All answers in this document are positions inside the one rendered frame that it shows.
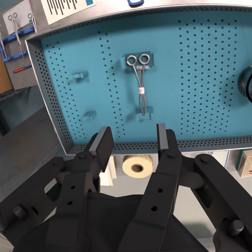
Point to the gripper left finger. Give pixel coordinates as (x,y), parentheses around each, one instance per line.
(102,149)

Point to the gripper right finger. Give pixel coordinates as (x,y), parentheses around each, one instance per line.
(167,167)

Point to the perforated steel tray blue liner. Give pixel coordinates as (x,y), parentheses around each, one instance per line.
(88,88)

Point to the silver towel clip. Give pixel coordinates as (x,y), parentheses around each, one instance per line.
(141,91)

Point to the blue instrument rack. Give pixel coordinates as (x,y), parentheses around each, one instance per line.
(23,31)

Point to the short silver forceps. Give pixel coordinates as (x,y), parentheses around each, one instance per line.
(33,22)

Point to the long silver forceps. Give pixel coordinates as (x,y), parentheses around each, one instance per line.
(16,33)

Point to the cream tape roll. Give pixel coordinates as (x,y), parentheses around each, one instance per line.
(131,166)

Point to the white blue-edged packet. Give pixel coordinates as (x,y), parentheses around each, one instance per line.
(218,158)

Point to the beige teal carton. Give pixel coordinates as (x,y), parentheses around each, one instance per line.
(245,164)

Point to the grey steel round cup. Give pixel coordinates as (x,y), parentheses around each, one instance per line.
(242,82)

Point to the red blue marker pen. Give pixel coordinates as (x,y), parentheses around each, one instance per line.
(21,69)

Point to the brown cardboard box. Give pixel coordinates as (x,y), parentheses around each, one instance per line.
(4,78)

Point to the white printed paper sheet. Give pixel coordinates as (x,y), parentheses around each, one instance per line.
(65,11)

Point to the blue white rounded object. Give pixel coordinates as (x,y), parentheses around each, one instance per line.
(135,4)

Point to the white speckled board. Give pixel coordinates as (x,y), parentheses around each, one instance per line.
(21,15)

